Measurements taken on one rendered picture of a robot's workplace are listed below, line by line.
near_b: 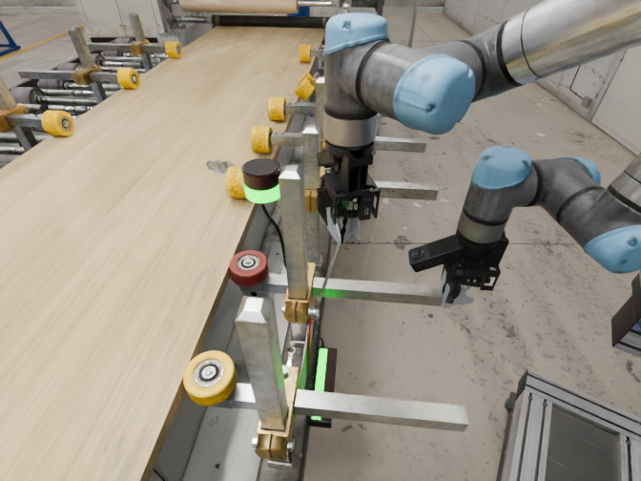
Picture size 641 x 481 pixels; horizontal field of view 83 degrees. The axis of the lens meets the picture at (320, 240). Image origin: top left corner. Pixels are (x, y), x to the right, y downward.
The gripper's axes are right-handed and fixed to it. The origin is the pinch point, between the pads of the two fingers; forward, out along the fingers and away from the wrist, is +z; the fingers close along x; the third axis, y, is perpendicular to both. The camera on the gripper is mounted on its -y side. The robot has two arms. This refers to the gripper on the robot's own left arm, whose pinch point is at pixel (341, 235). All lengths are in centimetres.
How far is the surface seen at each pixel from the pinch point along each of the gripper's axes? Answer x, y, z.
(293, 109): 6, -77, 5
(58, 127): -71, -82, 6
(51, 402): -49, 15, 11
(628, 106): 312, -185, 72
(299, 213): -7.8, 2.0, -8.0
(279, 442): -17.1, 26.8, 15.2
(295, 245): -8.9, 1.5, -0.7
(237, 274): -20.2, -4.9, 10.1
